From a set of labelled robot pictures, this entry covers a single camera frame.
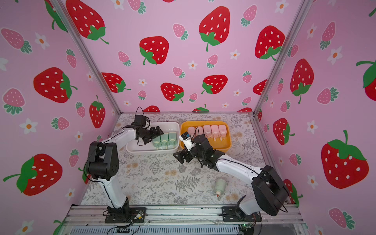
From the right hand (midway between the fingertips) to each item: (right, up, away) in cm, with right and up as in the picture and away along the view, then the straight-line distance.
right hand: (184, 145), depth 82 cm
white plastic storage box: (-36, -3, +17) cm, 40 cm away
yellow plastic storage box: (+27, -2, +19) cm, 33 cm away
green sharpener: (-19, 0, +13) cm, 23 cm away
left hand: (-18, +5, +17) cm, 25 cm away
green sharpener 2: (-14, +1, +14) cm, 20 cm away
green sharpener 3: (-9, +3, +14) cm, 17 cm away
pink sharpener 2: (+26, +7, +19) cm, 33 cm away
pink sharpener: (+4, +8, +19) cm, 21 cm away
